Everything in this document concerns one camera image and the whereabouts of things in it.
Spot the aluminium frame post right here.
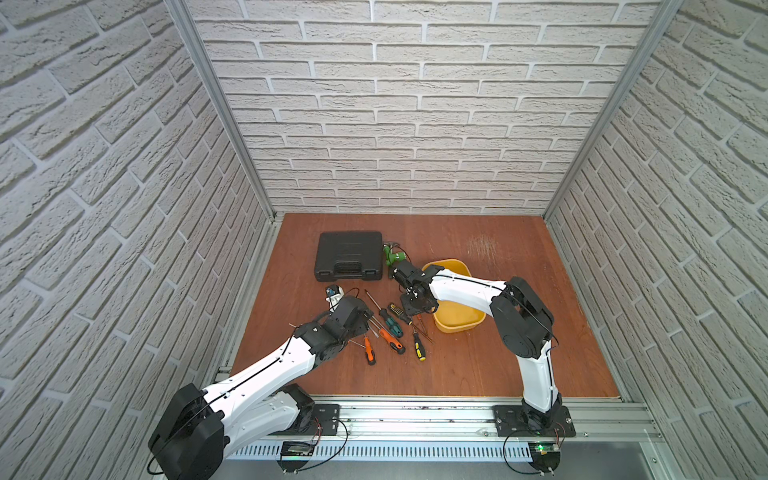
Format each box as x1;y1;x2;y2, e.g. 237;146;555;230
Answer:
542;0;684;222

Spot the yellow plastic storage box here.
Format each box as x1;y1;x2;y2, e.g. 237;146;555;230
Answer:
421;258;487;334

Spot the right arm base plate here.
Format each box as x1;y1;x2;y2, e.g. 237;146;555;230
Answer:
492;404;576;438

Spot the black plastic tool case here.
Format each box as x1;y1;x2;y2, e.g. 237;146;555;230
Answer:
314;231;384;282

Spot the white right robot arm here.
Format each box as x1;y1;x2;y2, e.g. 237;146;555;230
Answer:
389;260;562;430

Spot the aluminium frame post left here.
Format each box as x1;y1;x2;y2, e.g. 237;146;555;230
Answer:
166;0;277;223

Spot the right controller board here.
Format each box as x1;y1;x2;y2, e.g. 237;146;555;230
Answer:
528;443;561;475

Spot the controller board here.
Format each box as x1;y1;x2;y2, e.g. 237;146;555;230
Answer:
528;443;561;475
277;441;315;473

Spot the aluminium frame post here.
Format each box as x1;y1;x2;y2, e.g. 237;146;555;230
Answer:
542;0;684;222
166;0;277;223

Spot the green black large screwdriver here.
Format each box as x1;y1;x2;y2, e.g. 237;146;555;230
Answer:
365;290;403;338

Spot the small orange screwdriver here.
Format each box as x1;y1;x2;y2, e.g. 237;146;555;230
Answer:
351;336;376;366

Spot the aluminium front rail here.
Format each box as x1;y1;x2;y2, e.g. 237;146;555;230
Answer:
313;394;663;443

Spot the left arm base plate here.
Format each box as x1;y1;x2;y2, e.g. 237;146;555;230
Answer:
276;403;340;437

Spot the yellow black phillips screwdriver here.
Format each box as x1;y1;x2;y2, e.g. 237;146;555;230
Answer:
411;325;427;362

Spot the left controller board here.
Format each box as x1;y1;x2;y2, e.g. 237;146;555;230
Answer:
277;441;315;473

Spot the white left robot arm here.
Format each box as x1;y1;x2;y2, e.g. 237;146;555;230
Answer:
147;296;372;479

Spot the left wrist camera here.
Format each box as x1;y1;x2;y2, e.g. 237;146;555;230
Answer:
326;284;344;305

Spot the black yellow-dotted screwdriver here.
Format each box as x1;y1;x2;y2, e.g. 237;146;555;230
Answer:
388;303;413;325

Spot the orange black large screwdriver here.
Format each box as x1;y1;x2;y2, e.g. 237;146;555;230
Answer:
368;317;405;355

